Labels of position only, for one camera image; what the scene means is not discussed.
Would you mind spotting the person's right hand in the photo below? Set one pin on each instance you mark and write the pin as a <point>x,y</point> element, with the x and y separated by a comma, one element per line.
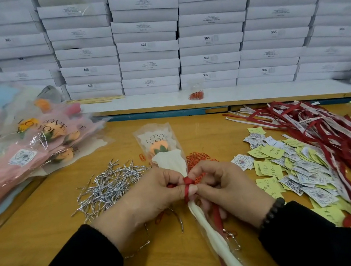
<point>232,191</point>

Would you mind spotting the person's left hand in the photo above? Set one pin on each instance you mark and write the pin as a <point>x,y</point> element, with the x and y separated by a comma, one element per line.
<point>146,200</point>

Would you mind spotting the single red ribbon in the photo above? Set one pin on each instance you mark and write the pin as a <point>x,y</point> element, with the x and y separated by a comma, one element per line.
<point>217,220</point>

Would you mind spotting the cream orange rose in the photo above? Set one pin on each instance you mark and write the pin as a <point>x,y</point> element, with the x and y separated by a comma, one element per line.
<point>166,158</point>

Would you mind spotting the pile of yellow white tags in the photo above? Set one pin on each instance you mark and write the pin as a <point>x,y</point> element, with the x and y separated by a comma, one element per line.
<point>298,169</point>

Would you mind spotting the pile of red ribbons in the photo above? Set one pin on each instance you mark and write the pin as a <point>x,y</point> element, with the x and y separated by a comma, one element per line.
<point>325,133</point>

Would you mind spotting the pile of flowers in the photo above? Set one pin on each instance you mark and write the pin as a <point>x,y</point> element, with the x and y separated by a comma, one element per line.
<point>10,164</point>

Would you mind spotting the person's right forearm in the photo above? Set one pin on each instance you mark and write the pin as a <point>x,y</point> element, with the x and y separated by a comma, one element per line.
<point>327,240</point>

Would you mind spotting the pile of silver twist ties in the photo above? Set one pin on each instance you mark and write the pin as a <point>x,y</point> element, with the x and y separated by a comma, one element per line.
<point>108,186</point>

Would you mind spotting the pile of orange paper clips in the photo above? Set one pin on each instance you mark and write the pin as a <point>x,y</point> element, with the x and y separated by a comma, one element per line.
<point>198,158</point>

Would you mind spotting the small bag of red clips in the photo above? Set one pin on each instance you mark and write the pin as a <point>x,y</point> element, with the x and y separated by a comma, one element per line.
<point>196,95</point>

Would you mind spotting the long white board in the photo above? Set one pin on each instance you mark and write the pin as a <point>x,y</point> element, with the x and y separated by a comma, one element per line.
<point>274,91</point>

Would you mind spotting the wooden sticks bundle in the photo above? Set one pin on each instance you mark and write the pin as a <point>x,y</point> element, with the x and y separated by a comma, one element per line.
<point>96,100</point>

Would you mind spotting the wall of stacked white boxes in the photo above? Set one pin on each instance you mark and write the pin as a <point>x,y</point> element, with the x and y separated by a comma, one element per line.
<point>149,37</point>

